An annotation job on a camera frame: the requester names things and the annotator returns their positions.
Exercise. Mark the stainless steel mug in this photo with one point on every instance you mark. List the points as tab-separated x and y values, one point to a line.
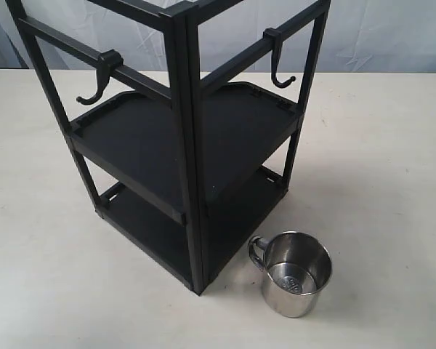
295	267

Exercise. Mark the black metal shelf rack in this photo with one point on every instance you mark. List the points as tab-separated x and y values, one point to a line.
187	170

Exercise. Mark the black hook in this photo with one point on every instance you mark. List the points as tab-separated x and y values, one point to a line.
107	62
277	44

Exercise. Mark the white backdrop cloth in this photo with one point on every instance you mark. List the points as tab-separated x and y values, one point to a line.
360	36

